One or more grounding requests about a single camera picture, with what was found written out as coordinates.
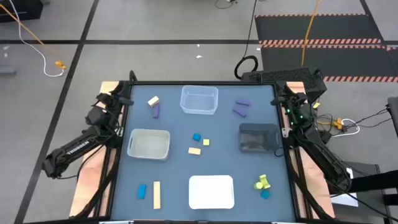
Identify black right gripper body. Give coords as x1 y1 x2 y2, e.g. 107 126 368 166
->
281 90 307 109

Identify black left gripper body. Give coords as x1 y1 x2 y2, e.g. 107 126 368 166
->
96 90 123 110

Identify yellow-green arch block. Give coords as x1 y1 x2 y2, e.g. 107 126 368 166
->
259 174 272 190

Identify long natural wood block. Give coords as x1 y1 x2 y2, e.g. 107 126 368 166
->
152 180 162 210

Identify dark smoked plastic bin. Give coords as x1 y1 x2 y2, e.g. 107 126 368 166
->
238 123 280 154

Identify black striped-edge floor mat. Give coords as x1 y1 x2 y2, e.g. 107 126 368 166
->
254 13 384 48
260 45 398 83

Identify light wooden side board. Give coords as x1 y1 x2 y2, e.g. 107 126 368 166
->
68 81 121 218
285 81 336 219

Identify clear plastic bin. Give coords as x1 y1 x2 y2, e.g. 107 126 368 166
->
180 85 220 116

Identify grey chair edge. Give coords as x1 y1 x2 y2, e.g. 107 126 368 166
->
386 96 398 138

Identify white paper sheet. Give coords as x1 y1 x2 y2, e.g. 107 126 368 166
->
330 167 359 208

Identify dark side stand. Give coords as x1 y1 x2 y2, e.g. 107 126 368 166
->
334 161 398 224

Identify black floor box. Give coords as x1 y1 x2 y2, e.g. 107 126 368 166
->
0 0 44 23

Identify beige plastic bin with handles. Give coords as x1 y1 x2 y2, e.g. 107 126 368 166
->
126 128 171 161

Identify short white looped cable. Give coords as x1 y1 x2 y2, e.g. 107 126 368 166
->
331 118 361 138

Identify black coiled floor cable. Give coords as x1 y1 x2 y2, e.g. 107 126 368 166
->
233 0 259 81

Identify yellow floor cable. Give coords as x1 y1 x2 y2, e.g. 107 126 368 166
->
300 0 322 68

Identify black table frame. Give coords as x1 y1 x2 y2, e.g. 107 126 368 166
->
93 80 312 224

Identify long white floor cable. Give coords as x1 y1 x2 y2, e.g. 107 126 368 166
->
8 0 65 78

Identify orange cable with yellow plug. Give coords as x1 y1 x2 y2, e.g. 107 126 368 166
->
0 2 67 70

